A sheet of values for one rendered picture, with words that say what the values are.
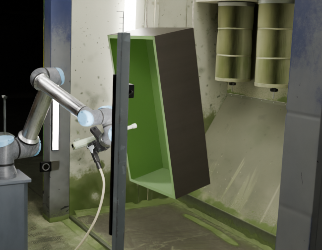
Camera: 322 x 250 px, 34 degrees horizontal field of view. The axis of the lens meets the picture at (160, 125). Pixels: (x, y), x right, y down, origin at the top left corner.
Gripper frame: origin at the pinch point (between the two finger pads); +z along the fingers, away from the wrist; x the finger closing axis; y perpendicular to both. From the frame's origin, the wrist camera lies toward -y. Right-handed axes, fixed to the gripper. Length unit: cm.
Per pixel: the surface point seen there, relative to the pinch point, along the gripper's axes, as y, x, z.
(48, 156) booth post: -16, 22, 123
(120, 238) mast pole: 56, -32, -54
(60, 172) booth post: 0, 28, 127
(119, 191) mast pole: 34, -28, -65
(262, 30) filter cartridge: -41, 180, -11
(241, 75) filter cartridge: -19, 192, 43
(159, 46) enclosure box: -45, 64, -24
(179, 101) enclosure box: -8, 75, -6
